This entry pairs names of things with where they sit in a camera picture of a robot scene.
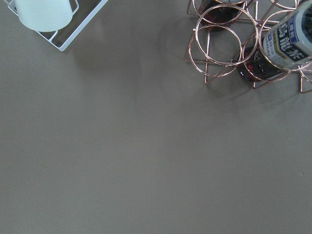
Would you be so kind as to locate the white cup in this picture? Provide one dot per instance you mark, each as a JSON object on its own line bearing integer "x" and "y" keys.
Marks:
{"x": 44, "y": 15}

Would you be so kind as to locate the copper wire bottle basket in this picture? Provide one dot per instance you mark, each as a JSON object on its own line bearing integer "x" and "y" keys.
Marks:
{"x": 216, "y": 50}

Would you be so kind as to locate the tea bottle white cap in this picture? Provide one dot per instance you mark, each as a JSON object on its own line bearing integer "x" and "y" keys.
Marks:
{"x": 289, "y": 43}

